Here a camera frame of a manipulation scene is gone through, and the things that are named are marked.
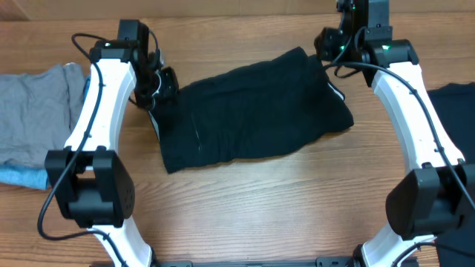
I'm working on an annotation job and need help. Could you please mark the black shirt pile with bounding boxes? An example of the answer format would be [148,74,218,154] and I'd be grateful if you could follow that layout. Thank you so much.
[428,83,474,267]

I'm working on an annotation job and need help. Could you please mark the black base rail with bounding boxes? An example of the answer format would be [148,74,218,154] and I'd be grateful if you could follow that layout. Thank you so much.
[88,255,357,267]

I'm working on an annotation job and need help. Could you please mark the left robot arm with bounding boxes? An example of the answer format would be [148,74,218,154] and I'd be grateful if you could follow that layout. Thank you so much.
[36,19,179,266]

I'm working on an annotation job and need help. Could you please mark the black shorts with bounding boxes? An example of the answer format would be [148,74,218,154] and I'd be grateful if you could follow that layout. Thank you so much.
[151,47,354,174]

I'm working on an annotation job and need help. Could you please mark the blue folded shirt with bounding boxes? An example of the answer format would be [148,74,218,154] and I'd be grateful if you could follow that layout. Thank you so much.
[0,75,92,191]

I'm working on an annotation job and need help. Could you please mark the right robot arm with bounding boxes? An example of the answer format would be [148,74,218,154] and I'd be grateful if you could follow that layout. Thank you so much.
[314,0,474,267]

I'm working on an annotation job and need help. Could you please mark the grey folded shirt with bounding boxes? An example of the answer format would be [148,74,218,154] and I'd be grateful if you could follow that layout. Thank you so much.
[0,63,87,168]

